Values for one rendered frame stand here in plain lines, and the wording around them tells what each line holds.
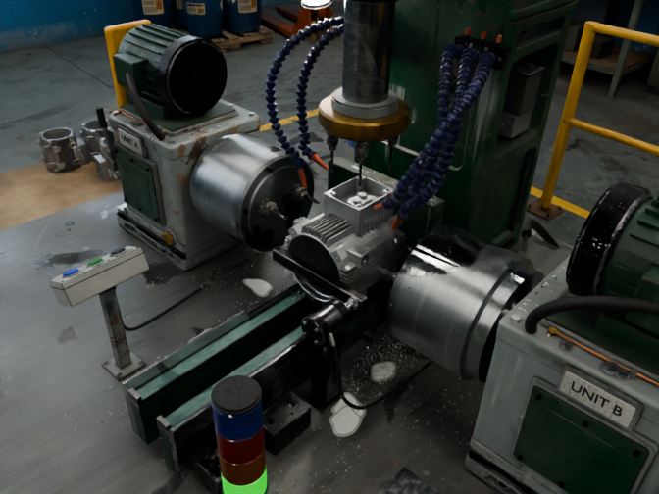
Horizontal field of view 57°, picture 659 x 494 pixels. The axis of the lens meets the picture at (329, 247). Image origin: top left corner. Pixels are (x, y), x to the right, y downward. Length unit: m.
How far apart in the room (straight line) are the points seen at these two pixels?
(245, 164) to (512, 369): 0.74
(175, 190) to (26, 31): 5.31
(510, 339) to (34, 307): 1.14
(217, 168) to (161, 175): 0.19
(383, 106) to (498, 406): 0.57
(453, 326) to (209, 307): 0.69
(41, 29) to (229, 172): 5.49
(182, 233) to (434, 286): 0.75
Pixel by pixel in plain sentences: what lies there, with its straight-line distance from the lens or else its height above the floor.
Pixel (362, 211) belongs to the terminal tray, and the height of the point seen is 1.14.
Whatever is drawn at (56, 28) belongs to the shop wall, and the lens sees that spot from 6.84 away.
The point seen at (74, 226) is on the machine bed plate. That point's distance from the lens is 1.93.
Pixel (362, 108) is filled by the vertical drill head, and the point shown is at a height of 1.35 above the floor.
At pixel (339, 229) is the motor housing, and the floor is 1.10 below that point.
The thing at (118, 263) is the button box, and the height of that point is 1.07.
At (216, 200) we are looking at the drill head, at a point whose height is 1.07.
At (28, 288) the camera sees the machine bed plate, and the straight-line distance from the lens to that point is 1.72.
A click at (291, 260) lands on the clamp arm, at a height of 1.03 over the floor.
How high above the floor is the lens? 1.77
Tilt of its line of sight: 34 degrees down
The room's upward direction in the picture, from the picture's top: 1 degrees clockwise
